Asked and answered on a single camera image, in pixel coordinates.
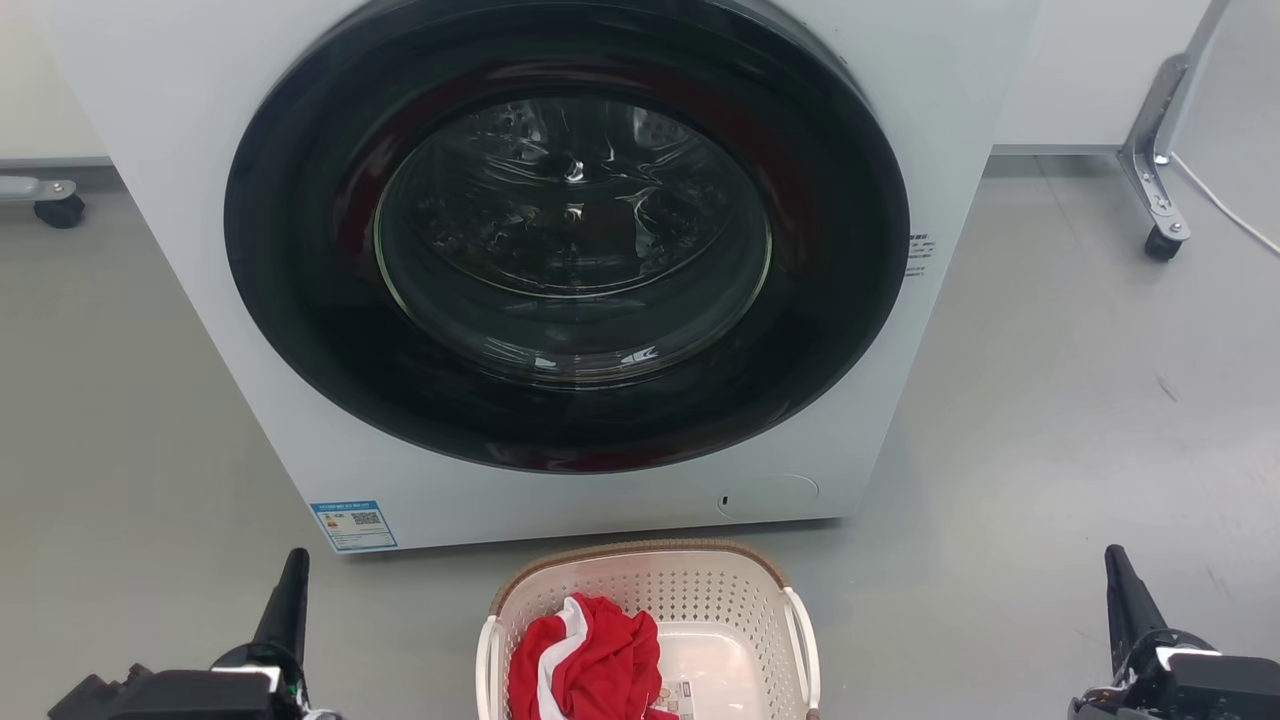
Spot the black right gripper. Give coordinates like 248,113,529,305
1068,545,1280,720

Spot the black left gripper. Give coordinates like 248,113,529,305
48,548,342,720

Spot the cream perforated laundry basket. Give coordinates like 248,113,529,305
475,540,822,720

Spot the blue energy label sticker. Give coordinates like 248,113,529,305
310,499,399,553

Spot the red and white garment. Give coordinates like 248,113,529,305
508,593,680,720

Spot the black round washing machine door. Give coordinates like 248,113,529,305
223,0,911,475

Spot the round filter cover flap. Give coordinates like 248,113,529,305
715,473,821,522

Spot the white washing machine body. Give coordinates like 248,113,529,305
38,0,1045,554

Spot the white cable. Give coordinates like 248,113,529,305
1170,150,1280,257

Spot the metal frame leg with caster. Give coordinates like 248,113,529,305
1117,0,1233,263

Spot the grey bracket with black caster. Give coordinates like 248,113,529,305
0,175,87,230

